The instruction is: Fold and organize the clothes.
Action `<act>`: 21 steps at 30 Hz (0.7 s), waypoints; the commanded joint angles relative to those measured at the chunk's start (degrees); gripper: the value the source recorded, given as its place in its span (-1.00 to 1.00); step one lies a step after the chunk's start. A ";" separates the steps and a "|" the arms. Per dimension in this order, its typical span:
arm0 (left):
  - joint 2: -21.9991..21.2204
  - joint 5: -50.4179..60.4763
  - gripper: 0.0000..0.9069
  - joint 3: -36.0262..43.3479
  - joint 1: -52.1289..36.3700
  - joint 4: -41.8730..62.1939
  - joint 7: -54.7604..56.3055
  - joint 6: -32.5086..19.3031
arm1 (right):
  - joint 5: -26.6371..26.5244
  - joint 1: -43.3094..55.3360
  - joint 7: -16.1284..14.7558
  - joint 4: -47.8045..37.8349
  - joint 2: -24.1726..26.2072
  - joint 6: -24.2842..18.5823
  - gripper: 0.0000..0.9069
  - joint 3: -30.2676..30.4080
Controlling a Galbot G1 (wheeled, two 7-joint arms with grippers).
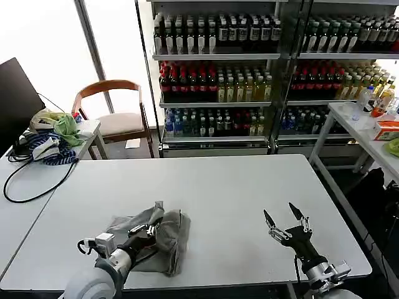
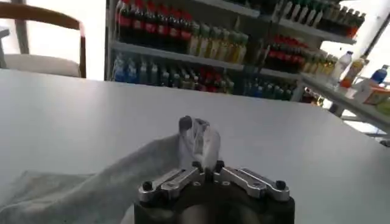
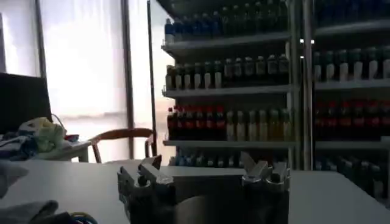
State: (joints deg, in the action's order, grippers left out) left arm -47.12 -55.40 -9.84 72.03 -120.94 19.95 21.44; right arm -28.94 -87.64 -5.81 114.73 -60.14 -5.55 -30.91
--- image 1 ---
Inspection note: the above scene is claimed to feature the wooden chair with padded seat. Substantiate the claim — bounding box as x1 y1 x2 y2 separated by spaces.
71 79 156 160

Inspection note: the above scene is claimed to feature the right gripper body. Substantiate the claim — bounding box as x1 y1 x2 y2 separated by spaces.
284 225 327 266

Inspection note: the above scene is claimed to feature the green cloth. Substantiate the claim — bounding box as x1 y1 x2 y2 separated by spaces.
52 113 85 148

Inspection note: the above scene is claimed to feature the white grey cloth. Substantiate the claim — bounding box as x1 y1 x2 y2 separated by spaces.
31 138 60 162

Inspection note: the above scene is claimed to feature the blue striped cloth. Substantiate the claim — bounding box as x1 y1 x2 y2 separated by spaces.
13 130 79 166

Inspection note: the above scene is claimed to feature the white metal frame table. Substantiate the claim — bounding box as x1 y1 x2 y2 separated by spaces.
307 102 399 202

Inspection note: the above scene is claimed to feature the grey printed T-shirt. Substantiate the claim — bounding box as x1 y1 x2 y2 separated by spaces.
105 200 192 277

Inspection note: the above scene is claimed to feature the orange drink bottle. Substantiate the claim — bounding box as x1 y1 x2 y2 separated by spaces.
370 88 396 118

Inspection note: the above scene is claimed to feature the pale crumpled bag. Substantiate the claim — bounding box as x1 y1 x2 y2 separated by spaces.
29 108 64 132

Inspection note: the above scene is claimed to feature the small white side table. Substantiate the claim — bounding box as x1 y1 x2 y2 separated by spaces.
74 118 109 161

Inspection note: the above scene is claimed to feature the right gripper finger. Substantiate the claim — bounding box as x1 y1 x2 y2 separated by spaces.
262 209 293 246
287 202 314 235

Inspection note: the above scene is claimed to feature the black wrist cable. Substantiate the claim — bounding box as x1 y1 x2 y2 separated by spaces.
77 237 95 255
292 253 302 285

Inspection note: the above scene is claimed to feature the flat computer monitor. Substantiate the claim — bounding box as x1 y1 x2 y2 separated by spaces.
0 57 47 151

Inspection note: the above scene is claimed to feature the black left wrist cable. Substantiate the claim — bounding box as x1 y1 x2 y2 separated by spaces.
77 237 95 255

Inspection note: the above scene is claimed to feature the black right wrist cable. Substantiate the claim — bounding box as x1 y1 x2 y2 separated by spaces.
292 253 302 285

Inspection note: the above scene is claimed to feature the green bag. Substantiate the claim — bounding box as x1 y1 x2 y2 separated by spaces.
382 138 399 157

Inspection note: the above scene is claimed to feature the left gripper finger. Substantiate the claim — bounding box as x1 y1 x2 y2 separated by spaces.
146 214 163 237
127 223 149 234

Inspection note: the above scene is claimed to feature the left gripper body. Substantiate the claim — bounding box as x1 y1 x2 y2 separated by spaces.
117 234 157 263

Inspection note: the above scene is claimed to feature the shelf unit with drink bottles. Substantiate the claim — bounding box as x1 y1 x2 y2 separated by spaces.
135 0 283 159
274 0 399 157

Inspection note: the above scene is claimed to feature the long black cable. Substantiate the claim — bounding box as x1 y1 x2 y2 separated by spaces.
3 154 79 204

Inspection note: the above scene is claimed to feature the orange cardboard box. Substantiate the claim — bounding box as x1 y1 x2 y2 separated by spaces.
373 119 399 141

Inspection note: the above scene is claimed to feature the grey window post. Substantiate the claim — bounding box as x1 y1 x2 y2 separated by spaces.
74 0 115 115

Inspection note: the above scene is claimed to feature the clear bottle with blue cap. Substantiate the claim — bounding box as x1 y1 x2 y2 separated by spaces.
357 86 375 113

